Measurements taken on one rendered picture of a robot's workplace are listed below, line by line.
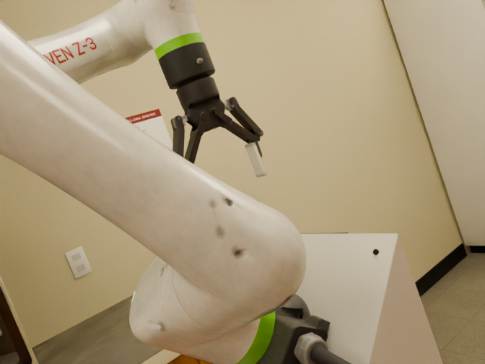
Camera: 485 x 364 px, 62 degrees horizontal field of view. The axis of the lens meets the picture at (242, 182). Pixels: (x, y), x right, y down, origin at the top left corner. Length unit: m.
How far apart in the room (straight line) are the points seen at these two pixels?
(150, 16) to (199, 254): 0.47
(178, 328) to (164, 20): 0.50
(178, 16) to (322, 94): 1.93
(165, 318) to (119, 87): 1.54
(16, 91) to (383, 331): 0.49
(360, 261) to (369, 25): 2.64
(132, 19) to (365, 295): 0.59
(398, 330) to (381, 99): 2.50
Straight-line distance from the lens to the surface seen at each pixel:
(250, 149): 0.80
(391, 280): 0.58
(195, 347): 0.58
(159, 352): 1.17
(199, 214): 0.41
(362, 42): 3.03
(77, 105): 0.41
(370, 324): 0.58
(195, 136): 0.74
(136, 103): 1.96
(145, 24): 0.77
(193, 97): 0.74
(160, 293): 0.53
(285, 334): 0.60
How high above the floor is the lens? 1.36
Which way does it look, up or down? 4 degrees down
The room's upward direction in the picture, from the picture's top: 21 degrees counter-clockwise
